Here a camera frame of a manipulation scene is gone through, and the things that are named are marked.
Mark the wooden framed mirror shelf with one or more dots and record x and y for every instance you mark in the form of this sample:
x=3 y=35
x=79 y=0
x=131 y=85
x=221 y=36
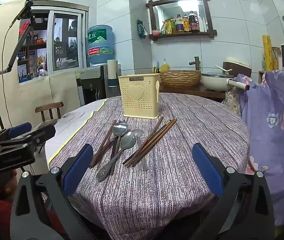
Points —
x=180 y=36

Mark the orange teapot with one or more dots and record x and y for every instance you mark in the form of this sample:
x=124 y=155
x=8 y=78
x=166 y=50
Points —
x=40 y=40

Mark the beige paisley cloth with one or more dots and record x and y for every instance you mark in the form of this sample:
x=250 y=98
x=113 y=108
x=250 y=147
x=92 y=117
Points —
x=231 y=101

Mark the yellow green seasoning bag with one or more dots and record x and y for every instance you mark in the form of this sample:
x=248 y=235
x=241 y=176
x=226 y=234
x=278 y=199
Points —
x=167 y=28

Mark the purple striped tablecloth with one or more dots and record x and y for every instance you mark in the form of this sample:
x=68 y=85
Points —
x=169 y=185

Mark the blue water jug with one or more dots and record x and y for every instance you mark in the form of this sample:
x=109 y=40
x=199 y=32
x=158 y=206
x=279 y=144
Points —
x=100 y=45

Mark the wooden chair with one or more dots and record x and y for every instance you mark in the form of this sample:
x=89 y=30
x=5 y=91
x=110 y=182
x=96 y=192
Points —
x=49 y=107

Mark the water dispenser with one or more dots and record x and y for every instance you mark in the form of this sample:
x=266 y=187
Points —
x=92 y=85

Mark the bottle with orange label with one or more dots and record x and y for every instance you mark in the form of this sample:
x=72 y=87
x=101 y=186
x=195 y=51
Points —
x=186 y=23

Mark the small metal spoon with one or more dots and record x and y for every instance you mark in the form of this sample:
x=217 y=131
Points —
x=137 y=133

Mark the green packet on wall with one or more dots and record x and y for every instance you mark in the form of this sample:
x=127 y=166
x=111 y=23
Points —
x=141 y=29

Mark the white ladle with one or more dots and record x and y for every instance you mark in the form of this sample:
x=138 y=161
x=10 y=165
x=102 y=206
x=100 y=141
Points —
x=223 y=68

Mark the purple floral cloth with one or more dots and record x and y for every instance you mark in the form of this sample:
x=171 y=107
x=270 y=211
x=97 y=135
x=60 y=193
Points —
x=276 y=130

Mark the yellow roll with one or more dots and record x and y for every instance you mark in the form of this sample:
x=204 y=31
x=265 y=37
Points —
x=267 y=52

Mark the white cup dispenser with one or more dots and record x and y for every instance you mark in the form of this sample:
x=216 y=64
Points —
x=112 y=72

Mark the cream pan with lid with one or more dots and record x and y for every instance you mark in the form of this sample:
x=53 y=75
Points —
x=215 y=82

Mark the white bottle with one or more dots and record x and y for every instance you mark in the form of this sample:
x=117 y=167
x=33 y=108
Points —
x=203 y=25

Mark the brass faucet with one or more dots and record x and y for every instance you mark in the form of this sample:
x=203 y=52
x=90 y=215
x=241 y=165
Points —
x=196 y=63

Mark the white tablecloth yellow trim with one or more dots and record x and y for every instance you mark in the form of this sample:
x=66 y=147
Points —
x=77 y=120

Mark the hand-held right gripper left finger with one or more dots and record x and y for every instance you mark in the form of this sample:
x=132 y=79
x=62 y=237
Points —
x=78 y=170

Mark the brown and cream rice cooker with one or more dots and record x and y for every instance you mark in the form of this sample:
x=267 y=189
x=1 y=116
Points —
x=239 y=68

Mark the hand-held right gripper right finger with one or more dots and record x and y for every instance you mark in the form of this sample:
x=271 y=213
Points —
x=207 y=170

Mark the sliding window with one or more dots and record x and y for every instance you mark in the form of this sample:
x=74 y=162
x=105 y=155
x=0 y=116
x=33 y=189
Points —
x=64 y=42

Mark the phone in stand clamp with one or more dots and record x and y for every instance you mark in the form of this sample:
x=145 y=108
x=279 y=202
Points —
x=25 y=7

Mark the dark soy sauce bottle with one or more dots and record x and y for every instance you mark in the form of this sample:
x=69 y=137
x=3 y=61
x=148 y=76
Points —
x=194 y=22

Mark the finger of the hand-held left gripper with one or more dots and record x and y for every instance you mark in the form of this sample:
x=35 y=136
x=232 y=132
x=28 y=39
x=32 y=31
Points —
x=44 y=131
x=19 y=129

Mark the wooden counter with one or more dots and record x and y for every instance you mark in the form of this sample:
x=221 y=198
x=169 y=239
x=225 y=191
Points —
x=192 y=92

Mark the yellow soap bottle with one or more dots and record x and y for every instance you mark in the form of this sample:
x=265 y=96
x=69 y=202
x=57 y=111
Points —
x=165 y=67

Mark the pink bowl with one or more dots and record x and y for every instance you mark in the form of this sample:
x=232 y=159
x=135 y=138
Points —
x=155 y=32

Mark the large metal spoon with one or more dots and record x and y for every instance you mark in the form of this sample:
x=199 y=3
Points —
x=119 y=128

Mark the cream perforated utensil holder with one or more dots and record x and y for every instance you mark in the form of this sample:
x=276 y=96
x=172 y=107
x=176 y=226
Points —
x=137 y=105

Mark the wicker pattern basin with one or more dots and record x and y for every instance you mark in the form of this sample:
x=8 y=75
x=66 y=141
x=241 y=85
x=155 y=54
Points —
x=180 y=78

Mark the bottle with purple label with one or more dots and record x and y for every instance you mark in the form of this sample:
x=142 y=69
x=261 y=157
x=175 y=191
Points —
x=179 y=24

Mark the green oil bottle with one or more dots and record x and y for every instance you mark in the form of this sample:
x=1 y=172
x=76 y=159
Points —
x=173 y=25

